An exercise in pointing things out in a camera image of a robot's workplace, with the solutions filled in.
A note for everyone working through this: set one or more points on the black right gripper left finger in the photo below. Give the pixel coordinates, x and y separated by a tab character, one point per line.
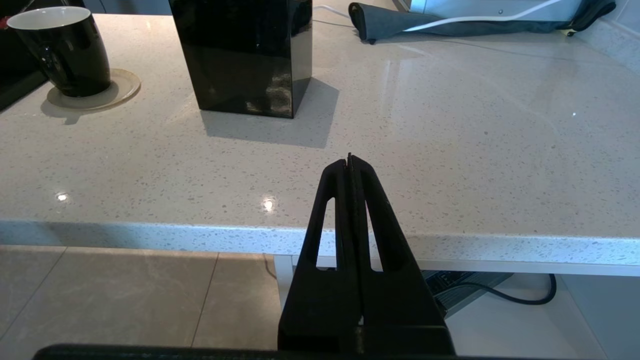
320	310

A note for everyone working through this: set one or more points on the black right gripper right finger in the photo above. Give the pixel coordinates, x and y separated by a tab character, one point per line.
400	310

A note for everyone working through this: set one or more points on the dark power box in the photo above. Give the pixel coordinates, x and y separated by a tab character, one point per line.
450	295

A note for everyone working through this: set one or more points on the black tissue box white lid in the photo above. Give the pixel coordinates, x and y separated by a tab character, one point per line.
240	55

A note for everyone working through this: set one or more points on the dark grey cloth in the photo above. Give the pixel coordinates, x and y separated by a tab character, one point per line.
380	22

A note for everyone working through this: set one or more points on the translucent round coaster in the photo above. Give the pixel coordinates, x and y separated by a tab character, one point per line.
125	90

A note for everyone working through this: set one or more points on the black mug white inside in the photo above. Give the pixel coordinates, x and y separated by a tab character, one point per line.
75	55

